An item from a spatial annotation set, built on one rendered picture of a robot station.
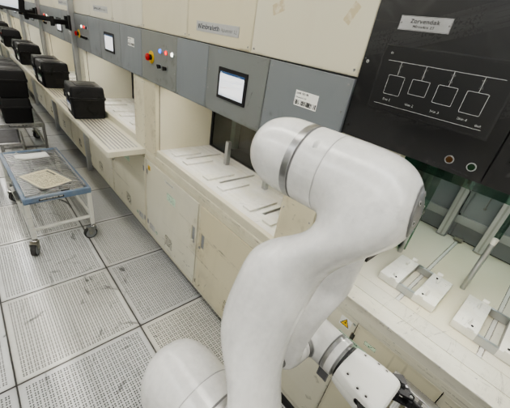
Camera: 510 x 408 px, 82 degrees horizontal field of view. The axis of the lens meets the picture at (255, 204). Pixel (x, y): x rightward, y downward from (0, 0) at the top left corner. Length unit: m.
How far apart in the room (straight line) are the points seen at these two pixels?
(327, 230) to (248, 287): 0.12
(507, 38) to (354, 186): 0.61
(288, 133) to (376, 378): 0.51
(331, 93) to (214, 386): 0.84
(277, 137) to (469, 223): 1.56
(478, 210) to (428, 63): 1.08
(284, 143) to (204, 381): 0.35
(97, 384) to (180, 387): 1.42
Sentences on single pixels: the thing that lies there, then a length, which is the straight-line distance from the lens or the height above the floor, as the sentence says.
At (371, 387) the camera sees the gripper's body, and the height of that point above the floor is 1.08.
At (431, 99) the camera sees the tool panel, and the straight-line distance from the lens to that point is 0.89.
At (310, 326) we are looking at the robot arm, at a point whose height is 1.16.
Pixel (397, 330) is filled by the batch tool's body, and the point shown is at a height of 0.87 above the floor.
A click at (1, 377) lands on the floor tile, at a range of 2.07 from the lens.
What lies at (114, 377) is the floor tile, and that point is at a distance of 1.90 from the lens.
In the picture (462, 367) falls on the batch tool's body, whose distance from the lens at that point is 1.18.
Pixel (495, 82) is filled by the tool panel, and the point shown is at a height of 1.61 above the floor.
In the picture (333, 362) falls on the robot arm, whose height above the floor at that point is 1.08.
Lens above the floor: 1.61
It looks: 29 degrees down
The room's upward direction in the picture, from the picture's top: 10 degrees clockwise
